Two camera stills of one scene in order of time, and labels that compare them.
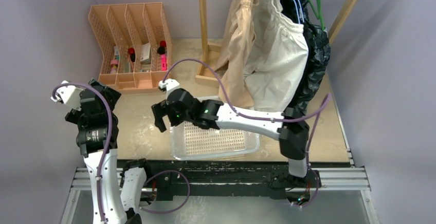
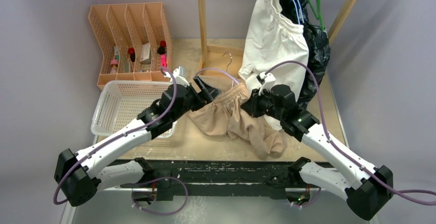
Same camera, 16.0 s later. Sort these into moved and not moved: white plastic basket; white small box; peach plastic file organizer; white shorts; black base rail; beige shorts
Moved: beige shorts; white plastic basket
Not moved: white shorts; peach plastic file organizer; black base rail; white small box
